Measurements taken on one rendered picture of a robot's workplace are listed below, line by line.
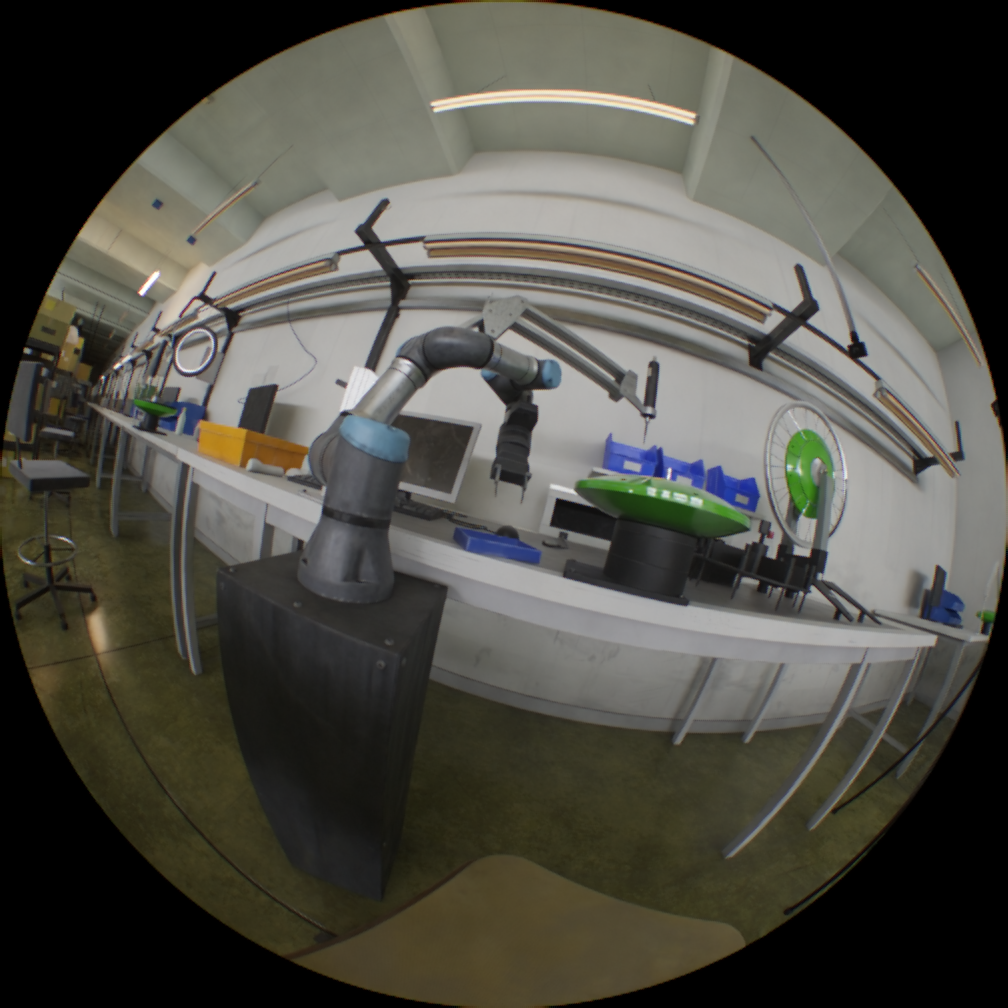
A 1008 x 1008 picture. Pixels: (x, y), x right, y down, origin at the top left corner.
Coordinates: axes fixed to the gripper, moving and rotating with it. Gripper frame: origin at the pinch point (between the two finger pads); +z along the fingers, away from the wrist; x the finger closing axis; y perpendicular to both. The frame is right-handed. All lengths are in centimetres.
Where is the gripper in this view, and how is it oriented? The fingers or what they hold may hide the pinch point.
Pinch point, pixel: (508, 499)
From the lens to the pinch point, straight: 58.2
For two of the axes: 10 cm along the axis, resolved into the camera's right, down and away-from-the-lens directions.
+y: -2.7, 4.1, 8.7
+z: -1.3, 8.8, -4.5
